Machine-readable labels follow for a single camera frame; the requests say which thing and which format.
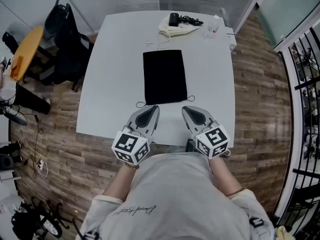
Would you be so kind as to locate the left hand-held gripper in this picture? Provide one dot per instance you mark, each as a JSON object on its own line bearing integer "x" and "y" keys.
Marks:
{"x": 130, "y": 146}

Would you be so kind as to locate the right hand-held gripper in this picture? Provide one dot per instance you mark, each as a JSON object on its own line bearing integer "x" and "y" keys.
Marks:
{"x": 212, "y": 141}

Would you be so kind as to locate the person's left forearm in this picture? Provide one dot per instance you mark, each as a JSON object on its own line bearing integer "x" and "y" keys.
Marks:
{"x": 120, "y": 184}

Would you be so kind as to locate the person's right forearm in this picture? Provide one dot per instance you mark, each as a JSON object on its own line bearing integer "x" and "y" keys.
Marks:
{"x": 225, "y": 176}

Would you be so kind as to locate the cream cloth bag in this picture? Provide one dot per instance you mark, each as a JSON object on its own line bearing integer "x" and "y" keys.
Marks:
{"x": 175, "y": 30}

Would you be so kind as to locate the person's white shirt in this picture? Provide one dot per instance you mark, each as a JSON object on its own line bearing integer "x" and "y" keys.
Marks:
{"x": 175, "y": 196}

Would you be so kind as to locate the white socket box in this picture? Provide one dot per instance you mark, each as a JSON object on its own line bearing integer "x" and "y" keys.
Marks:
{"x": 231, "y": 37}

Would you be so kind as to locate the clear plastic bottle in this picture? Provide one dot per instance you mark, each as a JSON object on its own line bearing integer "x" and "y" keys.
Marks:
{"x": 212, "y": 27}

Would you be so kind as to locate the black handheld device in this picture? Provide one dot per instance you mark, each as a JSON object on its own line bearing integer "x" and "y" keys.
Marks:
{"x": 173, "y": 19}

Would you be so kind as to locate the black metal railing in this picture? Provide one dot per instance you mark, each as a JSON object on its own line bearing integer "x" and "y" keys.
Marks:
{"x": 303, "y": 134}

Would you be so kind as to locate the black office chair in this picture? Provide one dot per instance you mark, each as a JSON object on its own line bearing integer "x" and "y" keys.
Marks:
{"x": 67, "y": 49}

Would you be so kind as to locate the white floor power strip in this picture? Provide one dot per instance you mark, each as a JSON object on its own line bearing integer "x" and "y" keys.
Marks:
{"x": 41, "y": 165}

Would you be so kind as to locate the grey handheld appliance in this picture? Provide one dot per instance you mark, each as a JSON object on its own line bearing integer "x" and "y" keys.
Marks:
{"x": 16, "y": 116}

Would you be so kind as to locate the round yellow table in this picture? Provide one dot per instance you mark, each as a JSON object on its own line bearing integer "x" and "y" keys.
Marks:
{"x": 27, "y": 51}

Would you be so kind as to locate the black wheeled stand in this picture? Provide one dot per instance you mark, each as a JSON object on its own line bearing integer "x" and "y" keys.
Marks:
{"x": 40, "y": 219}

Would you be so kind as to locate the black round speaker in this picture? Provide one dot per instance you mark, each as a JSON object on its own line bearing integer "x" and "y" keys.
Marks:
{"x": 6, "y": 162}

